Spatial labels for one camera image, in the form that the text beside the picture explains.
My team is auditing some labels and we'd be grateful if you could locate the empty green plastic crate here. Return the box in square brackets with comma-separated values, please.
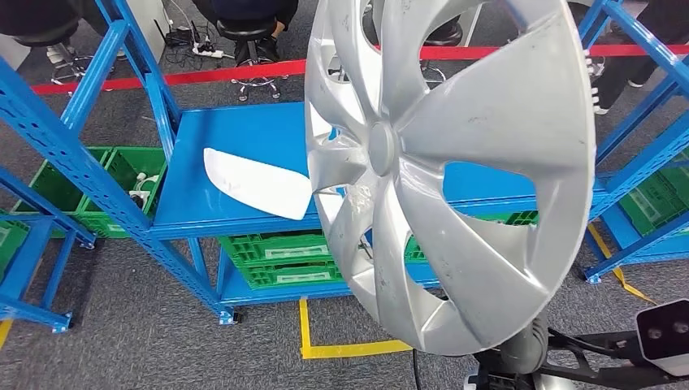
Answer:
[11, 146, 112, 216]

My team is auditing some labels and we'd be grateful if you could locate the white plastic car part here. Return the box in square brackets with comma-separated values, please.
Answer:
[202, 147, 314, 222]

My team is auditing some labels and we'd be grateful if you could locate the blue metal shelf rack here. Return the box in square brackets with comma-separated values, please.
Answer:
[0, 0, 689, 327]
[0, 167, 98, 335]
[583, 145, 689, 285]

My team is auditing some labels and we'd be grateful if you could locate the red barrier belt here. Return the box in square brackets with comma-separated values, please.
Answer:
[374, 44, 689, 61]
[31, 58, 308, 97]

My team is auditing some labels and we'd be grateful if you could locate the person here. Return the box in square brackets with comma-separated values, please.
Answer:
[0, 0, 128, 66]
[193, 0, 300, 63]
[591, 0, 689, 117]

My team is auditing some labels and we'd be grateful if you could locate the white black cabled device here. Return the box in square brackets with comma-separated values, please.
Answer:
[128, 171, 161, 210]

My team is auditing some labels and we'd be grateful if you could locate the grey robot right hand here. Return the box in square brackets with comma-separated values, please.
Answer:
[497, 310, 551, 376]

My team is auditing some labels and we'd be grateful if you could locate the black router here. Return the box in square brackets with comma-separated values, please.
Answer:
[153, 19, 195, 48]

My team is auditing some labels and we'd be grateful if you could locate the white desk panel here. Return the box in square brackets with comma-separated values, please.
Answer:
[124, 0, 171, 63]

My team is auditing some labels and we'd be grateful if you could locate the black camera bracket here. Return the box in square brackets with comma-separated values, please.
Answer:
[473, 327, 689, 390]

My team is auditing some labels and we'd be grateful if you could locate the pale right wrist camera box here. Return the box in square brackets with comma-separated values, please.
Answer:
[635, 298, 689, 378]

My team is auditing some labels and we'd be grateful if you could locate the silver wheel hubcap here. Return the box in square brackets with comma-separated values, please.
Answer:
[304, 0, 597, 358]

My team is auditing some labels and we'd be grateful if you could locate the black round stool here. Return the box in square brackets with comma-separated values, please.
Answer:
[216, 19, 282, 103]
[15, 21, 117, 87]
[418, 21, 465, 87]

